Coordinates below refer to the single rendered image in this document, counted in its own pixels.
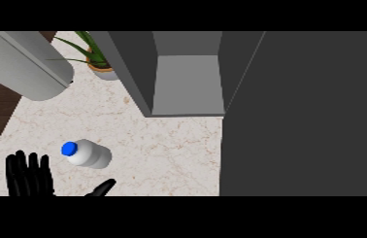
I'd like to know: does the white bottle with blue cap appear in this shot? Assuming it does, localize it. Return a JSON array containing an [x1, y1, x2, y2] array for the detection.
[[61, 138, 114, 170]]

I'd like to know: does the grey open cabinet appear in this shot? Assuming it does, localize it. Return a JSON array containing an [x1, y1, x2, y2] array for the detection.
[[87, 30, 267, 119]]

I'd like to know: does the green plant in orange pot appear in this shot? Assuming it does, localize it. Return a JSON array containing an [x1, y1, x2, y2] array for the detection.
[[46, 30, 121, 82]]

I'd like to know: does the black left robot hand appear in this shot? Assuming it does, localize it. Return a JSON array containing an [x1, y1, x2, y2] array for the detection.
[[5, 150, 118, 197]]

